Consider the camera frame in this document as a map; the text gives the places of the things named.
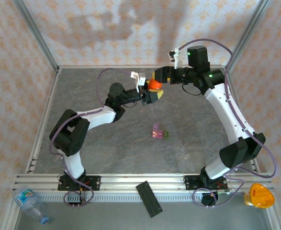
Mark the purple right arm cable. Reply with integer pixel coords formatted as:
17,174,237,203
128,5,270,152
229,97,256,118
177,39,279,208

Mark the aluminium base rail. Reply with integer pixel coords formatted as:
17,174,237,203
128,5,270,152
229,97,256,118
15,172,272,193

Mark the orange pill bottle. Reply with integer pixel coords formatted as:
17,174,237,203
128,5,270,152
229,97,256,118
147,79,163,93

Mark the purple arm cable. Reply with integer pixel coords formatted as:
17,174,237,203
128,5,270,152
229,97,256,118
177,39,279,208
49,68,132,207

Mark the translucent pink pill box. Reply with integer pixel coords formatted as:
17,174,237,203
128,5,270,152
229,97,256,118
151,123,160,139

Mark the clear plastic water bottle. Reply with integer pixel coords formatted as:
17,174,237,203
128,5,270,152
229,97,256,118
11,184,50,225

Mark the black controller box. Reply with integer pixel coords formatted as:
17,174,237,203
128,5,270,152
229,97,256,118
202,193,219,207

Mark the aluminium frame cross bar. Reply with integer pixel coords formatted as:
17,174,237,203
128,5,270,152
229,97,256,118
57,64,228,70

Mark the aluminium frame post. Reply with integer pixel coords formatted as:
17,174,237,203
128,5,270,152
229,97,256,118
225,0,274,72
12,0,61,72

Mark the black aluminium extrusion piece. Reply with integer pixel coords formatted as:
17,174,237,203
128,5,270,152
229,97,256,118
135,181,164,219

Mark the orange translucent plastic cup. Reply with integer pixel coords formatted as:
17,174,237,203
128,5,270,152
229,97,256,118
243,182,276,209

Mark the grey slotted cable duct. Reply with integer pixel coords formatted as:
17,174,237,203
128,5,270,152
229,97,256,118
38,193,204,203

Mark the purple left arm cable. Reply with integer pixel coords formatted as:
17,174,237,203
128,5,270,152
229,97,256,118
49,68,132,207

